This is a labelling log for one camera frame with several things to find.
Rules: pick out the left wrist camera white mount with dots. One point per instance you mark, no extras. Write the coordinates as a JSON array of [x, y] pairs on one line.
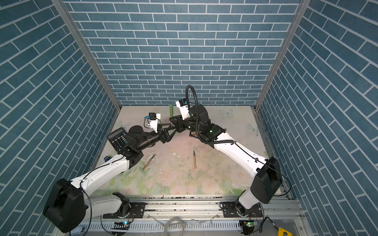
[[152, 120]]

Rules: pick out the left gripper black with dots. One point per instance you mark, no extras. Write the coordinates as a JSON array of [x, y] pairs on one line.
[[164, 137]]

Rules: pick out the tan pen middle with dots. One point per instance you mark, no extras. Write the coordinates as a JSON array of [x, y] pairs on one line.
[[194, 158]]

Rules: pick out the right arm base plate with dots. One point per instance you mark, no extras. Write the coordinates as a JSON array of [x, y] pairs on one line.
[[235, 209]]

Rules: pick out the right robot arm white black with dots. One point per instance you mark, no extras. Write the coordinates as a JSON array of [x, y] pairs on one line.
[[265, 173]]

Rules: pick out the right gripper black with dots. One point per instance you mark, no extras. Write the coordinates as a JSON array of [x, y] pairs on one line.
[[180, 125]]

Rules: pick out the tan pen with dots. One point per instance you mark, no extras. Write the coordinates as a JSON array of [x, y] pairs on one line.
[[148, 162], [194, 158]]

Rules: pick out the dark green capped pen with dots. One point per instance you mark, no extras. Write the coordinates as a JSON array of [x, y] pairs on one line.
[[171, 110]]

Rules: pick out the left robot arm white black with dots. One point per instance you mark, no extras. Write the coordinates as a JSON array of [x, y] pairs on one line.
[[69, 202]]

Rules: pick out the tan pen left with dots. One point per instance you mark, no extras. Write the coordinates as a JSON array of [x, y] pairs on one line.
[[148, 162]]

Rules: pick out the black desk calculator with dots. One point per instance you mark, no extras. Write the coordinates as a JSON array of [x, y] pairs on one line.
[[117, 139]]

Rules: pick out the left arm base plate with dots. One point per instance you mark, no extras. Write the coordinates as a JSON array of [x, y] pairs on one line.
[[129, 211]]

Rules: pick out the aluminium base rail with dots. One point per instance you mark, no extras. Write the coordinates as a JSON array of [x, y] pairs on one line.
[[205, 208]]

